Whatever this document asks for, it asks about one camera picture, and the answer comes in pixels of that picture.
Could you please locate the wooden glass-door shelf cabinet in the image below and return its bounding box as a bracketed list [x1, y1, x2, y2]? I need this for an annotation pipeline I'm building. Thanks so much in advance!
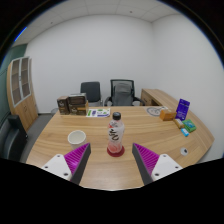
[6, 55, 39, 133]

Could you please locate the purple standing card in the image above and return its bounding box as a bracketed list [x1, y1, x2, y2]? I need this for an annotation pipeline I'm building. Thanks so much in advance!
[175, 98, 191, 121]

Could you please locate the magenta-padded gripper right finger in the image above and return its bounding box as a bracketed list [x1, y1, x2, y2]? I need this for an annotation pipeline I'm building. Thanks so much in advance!
[131, 142, 184, 186]

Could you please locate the white green printed leaflet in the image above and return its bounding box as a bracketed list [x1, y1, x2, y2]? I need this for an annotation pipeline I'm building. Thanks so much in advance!
[86, 107, 111, 118]

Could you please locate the flat round red coaster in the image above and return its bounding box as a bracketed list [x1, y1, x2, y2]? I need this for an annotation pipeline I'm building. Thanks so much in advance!
[106, 145, 126, 158]

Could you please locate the small green box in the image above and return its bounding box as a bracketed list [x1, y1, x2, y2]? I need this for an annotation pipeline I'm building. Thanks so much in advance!
[182, 118, 198, 133]

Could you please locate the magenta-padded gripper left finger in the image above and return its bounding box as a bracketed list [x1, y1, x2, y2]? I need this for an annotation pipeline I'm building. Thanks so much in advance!
[41, 142, 92, 186]

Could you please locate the small yellow packet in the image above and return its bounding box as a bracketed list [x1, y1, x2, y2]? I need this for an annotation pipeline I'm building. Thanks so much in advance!
[173, 118, 185, 130]

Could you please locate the black mesh office chair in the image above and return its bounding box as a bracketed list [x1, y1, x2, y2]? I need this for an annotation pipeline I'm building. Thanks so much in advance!
[103, 78, 147, 107]

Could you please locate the round clear glass dish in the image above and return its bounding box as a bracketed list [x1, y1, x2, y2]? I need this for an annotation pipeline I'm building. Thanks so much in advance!
[146, 106, 164, 117]

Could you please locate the low wooden side desk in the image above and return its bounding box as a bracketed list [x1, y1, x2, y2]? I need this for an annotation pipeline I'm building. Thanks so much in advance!
[140, 88, 179, 109]

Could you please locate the white ceramic mug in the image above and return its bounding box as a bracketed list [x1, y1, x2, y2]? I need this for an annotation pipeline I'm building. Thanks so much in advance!
[67, 129, 87, 151]

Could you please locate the black leather sofa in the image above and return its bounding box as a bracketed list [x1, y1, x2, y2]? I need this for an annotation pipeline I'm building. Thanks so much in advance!
[0, 114, 29, 163]

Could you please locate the dark padded office chair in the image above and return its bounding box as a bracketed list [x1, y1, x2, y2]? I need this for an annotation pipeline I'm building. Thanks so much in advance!
[80, 81, 103, 108]

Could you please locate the small dark brown box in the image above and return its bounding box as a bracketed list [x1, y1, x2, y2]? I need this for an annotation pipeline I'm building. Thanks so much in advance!
[56, 95, 70, 116]

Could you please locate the small orange box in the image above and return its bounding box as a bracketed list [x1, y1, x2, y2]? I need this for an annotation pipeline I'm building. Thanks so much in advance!
[159, 108, 177, 122]

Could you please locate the clear black-capped drink bottle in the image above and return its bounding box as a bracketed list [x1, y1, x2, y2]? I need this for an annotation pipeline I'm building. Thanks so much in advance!
[106, 111, 125, 157]

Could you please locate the large dark brown box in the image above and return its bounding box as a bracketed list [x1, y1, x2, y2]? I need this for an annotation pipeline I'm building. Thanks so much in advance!
[67, 93, 90, 117]

